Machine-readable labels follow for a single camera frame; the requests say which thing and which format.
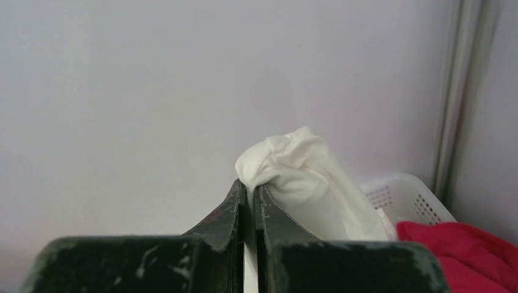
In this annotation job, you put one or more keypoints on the white printed t-shirt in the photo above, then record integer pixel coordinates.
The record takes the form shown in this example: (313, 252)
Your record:
(306, 181)

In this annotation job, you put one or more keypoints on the white plastic basket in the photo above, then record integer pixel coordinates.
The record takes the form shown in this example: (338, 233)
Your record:
(404, 197)

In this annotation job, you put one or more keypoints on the pink crumpled t-shirt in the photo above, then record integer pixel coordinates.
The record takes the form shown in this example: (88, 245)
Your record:
(471, 259)

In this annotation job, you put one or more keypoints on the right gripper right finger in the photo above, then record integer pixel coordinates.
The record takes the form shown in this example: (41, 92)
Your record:
(290, 259)

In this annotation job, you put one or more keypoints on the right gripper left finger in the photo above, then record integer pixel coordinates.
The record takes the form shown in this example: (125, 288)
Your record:
(207, 258)

